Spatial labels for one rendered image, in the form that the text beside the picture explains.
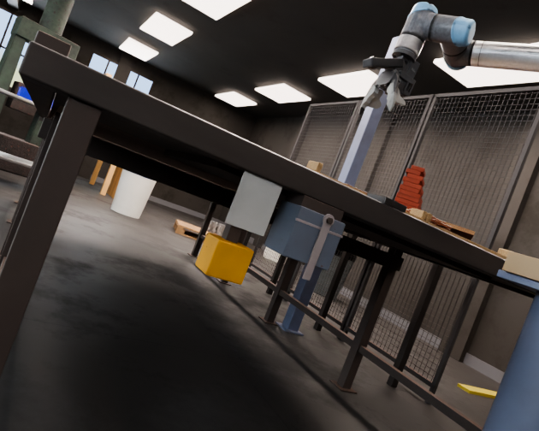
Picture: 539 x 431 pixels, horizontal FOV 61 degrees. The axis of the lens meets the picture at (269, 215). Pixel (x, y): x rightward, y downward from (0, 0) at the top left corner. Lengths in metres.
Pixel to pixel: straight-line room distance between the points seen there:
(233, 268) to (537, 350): 0.78
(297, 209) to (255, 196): 0.10
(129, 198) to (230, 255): 5.94
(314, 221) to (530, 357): 0.64
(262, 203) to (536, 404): 0.82
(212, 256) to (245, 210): 0.12
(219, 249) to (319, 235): 0.24
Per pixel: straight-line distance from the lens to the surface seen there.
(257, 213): 1.01
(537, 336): 1.35
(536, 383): 1.34
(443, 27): 1.47
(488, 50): 1.56
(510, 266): 1.34
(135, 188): 6.86
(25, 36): 7.38
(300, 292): 3.54
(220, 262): 0.97
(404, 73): 1.44
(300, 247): 1.05
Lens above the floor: 0.79
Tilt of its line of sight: level
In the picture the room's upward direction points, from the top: 21 degrees clockwise
